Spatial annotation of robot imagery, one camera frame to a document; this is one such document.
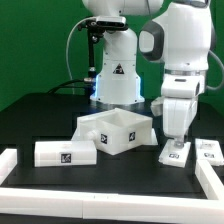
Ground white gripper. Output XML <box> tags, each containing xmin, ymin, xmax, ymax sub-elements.
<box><xmin>163</xmin><ymin>98</ymin><xmax>198</xmax><ymax>149</ymax></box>

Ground white door panel with tags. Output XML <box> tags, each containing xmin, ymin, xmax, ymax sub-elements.
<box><xmin>159</xmin><ymin>139</ymin><xmax>191</xmax><ymax>168</ymax></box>

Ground white cabinet body box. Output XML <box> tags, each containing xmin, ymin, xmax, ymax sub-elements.
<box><xmin>76</xmin><ymin>108</ymin><xmax>154</xmax><ymax>155</ymax></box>

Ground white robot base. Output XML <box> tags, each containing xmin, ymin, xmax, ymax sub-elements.
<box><xmin>90</xmin><ymin>28</ymin><xmax>145</xmax><ymax>109</ymax></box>

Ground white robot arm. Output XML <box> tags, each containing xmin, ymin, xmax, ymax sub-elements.
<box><xmin>82</xmin><ymin>0</ymin><xmax>213</xmax><ymax>149</ymax></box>

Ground white cabinet top block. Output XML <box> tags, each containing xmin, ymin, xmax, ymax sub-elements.
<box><xmin>34</xmin><ymin>141</ymin><xmax>97</xmax><ymax>167</ymax></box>

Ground white obstacle fence right piece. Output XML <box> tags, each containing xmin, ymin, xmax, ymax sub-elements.
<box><xmin>195</xmin><ymin>160</ymin><xmax>224</xmax><ymax>202</ymax></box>

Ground white obstacle fence piece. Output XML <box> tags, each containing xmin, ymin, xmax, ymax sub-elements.
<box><xmin>0</xmin><ymin>148</ymin><xmax>17</xmax><ymax>185</ymax></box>
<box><xmin>195</xmin><ymin>160</ymin><xmax>224</xmax><ymax>202</ymax></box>

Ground white sheet with tags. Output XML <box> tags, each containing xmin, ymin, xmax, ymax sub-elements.
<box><xmin>72</xmin><ymin>129</ymin><xmax>157</xmax><ymax>147</ymax></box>

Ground white obstacle fence front bar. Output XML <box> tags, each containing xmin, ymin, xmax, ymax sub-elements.
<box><xmin>0</xmin><ymin>188</ymin><xmax>224</xmax><ymax>224</ymax></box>

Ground white obstacle fence left piece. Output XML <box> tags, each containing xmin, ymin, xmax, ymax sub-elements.
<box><xmin>0</xmin><ymin>148</ymin><xmax>17</xmax><ymax>185</ymax></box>

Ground black cable bundle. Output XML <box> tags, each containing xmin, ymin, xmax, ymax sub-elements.
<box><xmin>47</xmin><ymin>79</ymin><xmax>98</xmax><ymax>95</ymax></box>

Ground black camera on stand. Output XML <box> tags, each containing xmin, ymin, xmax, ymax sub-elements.
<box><xmin>78</xmin><ymin>16</ymin><xmax>128</xmax><ymax>33</ymax></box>

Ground grey cable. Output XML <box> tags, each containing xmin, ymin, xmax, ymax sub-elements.
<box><xmin>65</xmin><ymin>17</ymin><xmax>92</xmax><ymax>96</ymax></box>

